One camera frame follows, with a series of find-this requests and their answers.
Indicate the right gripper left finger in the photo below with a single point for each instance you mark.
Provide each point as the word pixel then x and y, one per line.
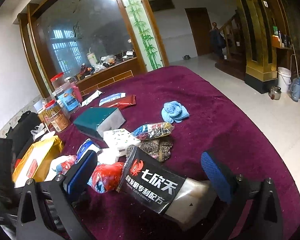
pixel 34 219

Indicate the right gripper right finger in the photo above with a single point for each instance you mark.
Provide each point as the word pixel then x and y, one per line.
pixel 264 220

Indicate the red plastic bag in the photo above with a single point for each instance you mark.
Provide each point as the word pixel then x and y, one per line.
pixel 106 177

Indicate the white blue tissue pack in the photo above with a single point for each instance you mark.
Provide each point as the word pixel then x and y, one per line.
pixel 85 147

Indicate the black silver snack bag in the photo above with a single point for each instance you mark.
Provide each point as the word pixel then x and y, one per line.
pixel 182 200

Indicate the white patterned tissue pack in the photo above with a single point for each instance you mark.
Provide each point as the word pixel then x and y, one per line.
pixel 120 139

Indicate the bag of coloured rings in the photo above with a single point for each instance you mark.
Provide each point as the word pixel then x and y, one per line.
pixel 153 131

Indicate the white cloth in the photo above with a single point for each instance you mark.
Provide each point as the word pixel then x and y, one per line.
pixel 108 156

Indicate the gold cardboard tray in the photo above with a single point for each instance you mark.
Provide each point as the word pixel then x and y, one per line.
pixel 36 162

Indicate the black sofa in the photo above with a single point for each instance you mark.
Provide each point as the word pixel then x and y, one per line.
pixel 19 139

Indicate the clear plastic bag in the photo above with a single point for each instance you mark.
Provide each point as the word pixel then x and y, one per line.
pixel 38 131

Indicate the brown label snack jar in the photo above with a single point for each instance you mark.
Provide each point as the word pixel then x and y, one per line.
pixel 56 116

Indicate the teal tissue box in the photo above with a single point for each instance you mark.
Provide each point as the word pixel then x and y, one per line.
pixel 97 120

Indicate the blue label plastic jar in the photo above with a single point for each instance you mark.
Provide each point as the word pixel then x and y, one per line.
pixel 66 95

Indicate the purple velvet tablecloth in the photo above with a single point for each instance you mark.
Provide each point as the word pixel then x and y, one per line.
pixel 215 123

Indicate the white paper strip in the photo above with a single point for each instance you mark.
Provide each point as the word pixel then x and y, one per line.
pixel 90 98

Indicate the pink bottle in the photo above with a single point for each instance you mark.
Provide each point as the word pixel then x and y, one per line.
pixel 76 92

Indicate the metal kettle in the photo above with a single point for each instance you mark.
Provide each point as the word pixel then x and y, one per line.
pixel 275 93

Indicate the red lid clear jar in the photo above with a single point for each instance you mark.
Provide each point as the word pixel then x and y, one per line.
pixel 58 80

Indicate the wooden cabinet counter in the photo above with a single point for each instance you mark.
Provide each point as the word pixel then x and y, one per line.
pixel 103 78

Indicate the dark red packet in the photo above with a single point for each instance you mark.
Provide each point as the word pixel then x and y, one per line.
pixel 121 103

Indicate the blue white flat packet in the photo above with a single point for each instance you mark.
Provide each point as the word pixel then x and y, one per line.
pixel 111 98

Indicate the blue water jug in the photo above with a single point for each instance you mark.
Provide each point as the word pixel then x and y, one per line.
pixel 295 89

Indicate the white plastic bucket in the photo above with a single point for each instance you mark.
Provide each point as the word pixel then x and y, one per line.
pixel 284 78

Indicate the light blue knitted cloth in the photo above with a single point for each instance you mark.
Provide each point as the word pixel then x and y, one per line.
pixel 174 112

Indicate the wooden stair railing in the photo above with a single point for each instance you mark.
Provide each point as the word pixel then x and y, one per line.
pixel 231 42

